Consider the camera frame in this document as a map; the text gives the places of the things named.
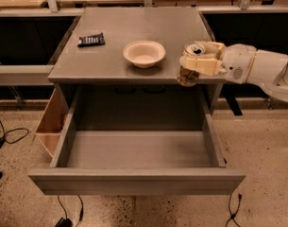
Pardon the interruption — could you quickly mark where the grey cabinet with top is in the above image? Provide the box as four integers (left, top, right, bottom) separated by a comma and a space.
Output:
47, 6, 230, 131

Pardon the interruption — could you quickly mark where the dark snack bar wrapper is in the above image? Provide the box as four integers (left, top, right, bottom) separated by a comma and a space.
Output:
77, 33, 105, 47

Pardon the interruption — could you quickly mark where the wooden side box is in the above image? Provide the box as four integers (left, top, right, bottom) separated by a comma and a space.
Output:
35, 89, 68, 156

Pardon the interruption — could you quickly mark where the white paper bowl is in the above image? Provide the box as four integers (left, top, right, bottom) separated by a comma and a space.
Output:
123, 41, 166, 68

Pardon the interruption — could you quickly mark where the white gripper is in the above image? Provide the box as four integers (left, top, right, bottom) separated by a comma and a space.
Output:
179, 42, 257, 84

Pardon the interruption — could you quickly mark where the open grey top drawer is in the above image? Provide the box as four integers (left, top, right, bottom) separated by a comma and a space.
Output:
29, 85, 246, 196

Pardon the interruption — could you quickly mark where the orange soda can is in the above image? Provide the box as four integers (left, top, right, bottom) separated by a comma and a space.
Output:
176, 43, 208, 88

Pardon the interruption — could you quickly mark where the black cable floor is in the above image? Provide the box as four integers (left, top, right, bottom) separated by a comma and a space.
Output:
0, 110, 30, 154
225, 192, 244, 227

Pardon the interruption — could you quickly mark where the black cable under drawer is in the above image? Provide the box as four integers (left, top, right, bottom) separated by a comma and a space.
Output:
54, 195, 85, 227

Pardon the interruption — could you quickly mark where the black cable right floor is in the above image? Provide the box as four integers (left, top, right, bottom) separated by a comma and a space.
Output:
225, 192, 244, 227

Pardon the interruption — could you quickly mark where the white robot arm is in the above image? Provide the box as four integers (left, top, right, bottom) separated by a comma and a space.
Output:
179, 42, 288, 102

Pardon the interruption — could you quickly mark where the black cable left floor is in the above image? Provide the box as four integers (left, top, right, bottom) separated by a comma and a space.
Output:
0, 110, 30, 154

